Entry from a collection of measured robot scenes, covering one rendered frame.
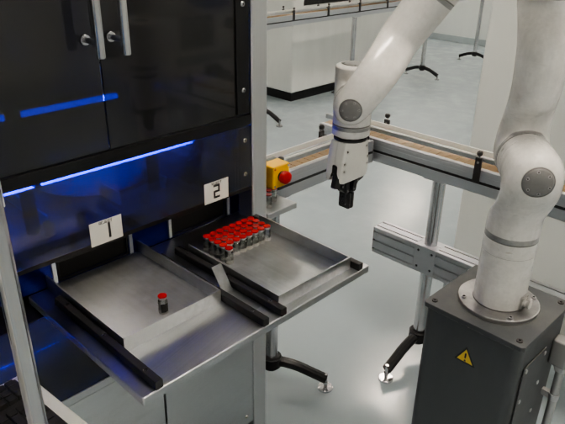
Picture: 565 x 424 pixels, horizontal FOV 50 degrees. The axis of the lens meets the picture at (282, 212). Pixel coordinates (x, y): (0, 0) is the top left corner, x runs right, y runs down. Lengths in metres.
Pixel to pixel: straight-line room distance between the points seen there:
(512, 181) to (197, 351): 0.74
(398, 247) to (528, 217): 1.17
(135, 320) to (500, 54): 1.93
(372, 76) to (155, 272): 0.74
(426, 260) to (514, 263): 1.02
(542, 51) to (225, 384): 1.37
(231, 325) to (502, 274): 0.62
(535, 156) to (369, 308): 1.83
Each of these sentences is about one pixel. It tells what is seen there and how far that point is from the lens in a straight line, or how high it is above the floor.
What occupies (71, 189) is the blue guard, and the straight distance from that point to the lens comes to 1.42.
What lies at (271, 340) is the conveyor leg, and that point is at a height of 0.23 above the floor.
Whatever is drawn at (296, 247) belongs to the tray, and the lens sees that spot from 1.66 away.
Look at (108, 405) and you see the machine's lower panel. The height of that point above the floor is 0.51.
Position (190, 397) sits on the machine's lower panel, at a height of 0.37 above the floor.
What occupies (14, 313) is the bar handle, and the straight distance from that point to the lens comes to 0.81.
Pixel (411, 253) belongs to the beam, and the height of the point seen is 0.50.
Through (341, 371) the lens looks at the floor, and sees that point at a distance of 2.62.
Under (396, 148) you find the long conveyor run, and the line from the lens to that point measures 2.34.
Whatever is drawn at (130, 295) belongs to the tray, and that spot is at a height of 0.88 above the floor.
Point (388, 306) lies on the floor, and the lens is 3.03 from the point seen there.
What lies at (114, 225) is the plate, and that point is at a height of 1.03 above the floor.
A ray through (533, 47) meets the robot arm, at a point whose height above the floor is 1.47.
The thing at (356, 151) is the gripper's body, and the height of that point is 1.23.
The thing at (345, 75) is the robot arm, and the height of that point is 1.40.
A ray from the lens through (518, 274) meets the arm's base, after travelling 1.48.
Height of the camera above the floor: 1.69
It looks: 26 degrees down
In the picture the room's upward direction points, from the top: 1 degrees clockwise
